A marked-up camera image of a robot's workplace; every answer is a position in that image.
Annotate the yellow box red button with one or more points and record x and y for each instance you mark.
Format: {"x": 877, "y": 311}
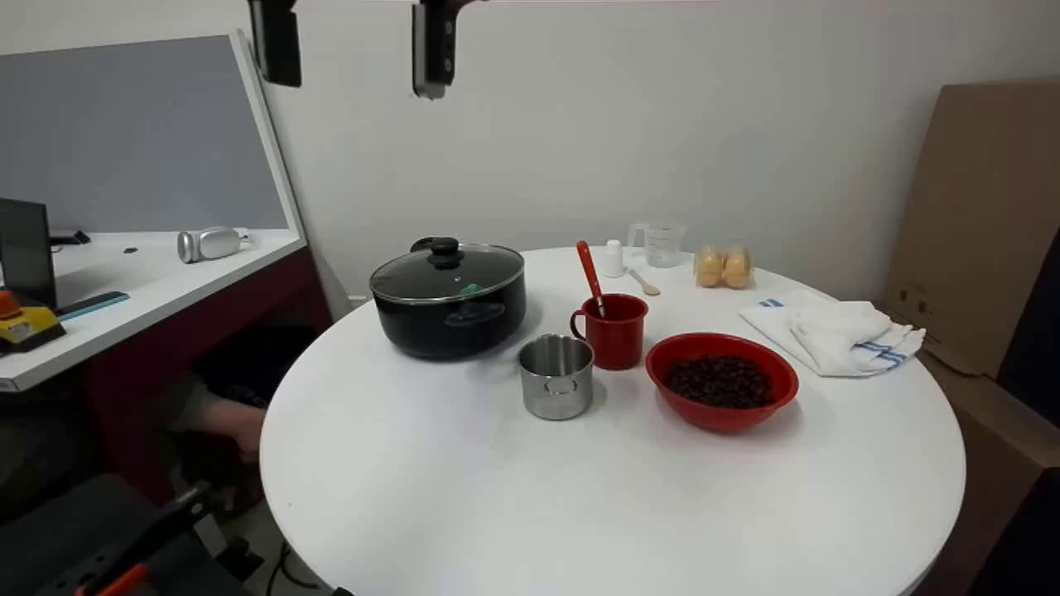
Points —
{"x": 27, "y": 326}

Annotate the clear glass measuring cup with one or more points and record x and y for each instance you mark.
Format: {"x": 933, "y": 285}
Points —
{"x": 667, "y": 245}

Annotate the brown cardboard box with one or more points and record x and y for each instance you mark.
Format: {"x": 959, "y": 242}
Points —
{"x": 994, "y": 465}

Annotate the white desk maroon side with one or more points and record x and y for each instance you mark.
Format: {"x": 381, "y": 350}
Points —
{"x": 145, "y": 292}

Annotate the dark coffee beans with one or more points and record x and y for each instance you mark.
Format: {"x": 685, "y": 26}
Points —
{"x": 717, "y": 381}

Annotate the stainless steel cup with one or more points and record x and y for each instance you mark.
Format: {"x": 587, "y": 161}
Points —
{"x": 556, "y": 392}

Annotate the black cooking pot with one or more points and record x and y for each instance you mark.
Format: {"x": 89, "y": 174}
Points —
{"x": 441, "y": 328}

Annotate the small white bottle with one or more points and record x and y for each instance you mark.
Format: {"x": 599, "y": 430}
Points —
{"x": 614, "y": 259}

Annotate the glass pot lid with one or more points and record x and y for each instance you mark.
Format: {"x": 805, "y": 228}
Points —
{"x": 486, "y": 270}

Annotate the grey partition board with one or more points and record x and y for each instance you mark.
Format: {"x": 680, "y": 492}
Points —
{"x": 134, "y": 135}

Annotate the small pale spoon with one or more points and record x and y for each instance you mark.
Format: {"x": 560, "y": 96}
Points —
{"x": 649, "y": 285}

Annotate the red enamel mug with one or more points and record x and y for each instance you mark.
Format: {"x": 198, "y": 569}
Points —
{"x": 617, "y": 342}

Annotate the beige round bun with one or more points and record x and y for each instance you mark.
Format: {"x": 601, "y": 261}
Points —
{"x": 739, "y": 270}
{"x": 707, "y": 270}

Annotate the white towel blue print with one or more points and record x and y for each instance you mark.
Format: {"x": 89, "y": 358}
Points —
{"x": 841, "y": 332}

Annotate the person leg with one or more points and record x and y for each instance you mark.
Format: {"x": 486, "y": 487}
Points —
{"x": 228, "y": 424}

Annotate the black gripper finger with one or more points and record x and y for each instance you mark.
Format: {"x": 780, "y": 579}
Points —
{"x": 437, "y": 45}
{"x": 275, "y": 40}

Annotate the red bowl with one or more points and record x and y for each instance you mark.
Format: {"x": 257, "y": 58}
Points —
{"x": 720, "y": 418}

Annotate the black laptop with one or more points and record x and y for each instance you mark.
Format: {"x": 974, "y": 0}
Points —
{"x": 25, "y": 248}

